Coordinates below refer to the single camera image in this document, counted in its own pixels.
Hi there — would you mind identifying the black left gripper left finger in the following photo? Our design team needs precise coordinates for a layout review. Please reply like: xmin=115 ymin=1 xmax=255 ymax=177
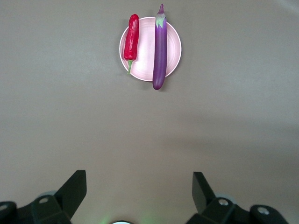
xmin=0 ymin=169 xmax=87 ymax=224

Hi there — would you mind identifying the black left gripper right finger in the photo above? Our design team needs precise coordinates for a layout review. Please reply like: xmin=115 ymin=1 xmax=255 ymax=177
xmin=186 ymin=172 xmax=289 ymax=224

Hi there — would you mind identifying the long purple eggplant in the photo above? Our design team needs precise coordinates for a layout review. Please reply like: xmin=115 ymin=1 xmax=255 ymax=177
xmin=152 ymin=3 xmax=168 ymax=91

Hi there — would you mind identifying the red chili pepper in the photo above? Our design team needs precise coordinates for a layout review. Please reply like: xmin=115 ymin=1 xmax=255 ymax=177
xmin=123 ymin=14 xmax=140 ymax=75

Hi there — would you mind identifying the brown tablecloth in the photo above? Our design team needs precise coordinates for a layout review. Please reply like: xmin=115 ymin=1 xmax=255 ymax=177
xmin=0 ymin=0 xmax=299 ymax=224

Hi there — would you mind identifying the pink round plate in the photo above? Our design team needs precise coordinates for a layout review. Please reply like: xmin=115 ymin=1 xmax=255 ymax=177
xmin=119 ymin=16 xmax=182 ymax=83

